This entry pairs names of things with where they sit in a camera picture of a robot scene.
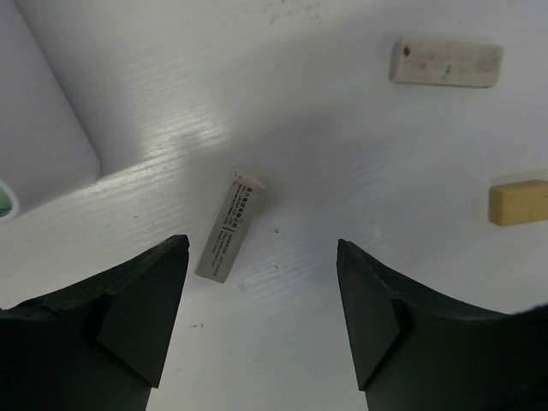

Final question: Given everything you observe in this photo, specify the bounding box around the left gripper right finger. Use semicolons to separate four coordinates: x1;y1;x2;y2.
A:
337;240;547;410

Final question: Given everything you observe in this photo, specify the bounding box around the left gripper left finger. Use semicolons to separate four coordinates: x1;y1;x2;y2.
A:
1;235;189;410

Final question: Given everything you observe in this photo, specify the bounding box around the small yellow eraser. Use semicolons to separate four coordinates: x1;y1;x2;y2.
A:
488;180;548;227

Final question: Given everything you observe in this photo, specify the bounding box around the beige eraser block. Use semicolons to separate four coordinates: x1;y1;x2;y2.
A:
389;36;504;88

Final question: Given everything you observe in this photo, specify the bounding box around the right white compartment container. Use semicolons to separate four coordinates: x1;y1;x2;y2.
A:
0;0;103;223

